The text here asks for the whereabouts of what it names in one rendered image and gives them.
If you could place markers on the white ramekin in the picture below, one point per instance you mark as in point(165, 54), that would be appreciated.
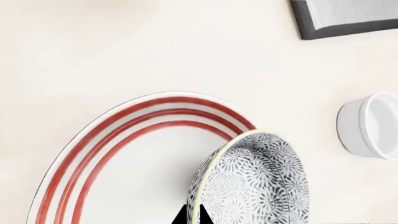
point(370, 127)

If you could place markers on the white plate with red rings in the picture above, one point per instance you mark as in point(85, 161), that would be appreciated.
point(130, 149)

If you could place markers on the black white floral patterned bowl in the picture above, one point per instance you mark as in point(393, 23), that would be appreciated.
point(258, 177)

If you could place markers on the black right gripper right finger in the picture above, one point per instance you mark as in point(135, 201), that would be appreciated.
point(204, 216)

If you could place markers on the dark grey framed tray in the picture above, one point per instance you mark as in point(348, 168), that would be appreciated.
point(342, 16)

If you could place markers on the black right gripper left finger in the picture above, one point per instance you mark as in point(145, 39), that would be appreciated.
point(183, 217)

